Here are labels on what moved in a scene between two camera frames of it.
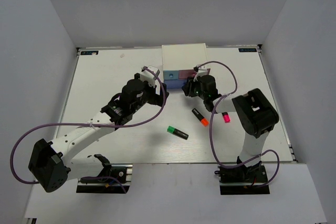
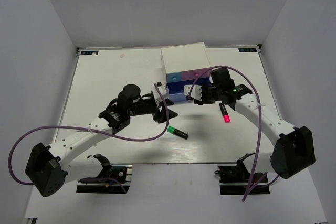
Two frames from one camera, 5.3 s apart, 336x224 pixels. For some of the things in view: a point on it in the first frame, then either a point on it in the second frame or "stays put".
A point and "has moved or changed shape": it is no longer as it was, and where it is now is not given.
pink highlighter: x=226 y=117 stays put
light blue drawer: x=171 y=74 has moved or changed shape
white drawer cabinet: x=183 y=56 stays put
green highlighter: x=176 y=131 stays put
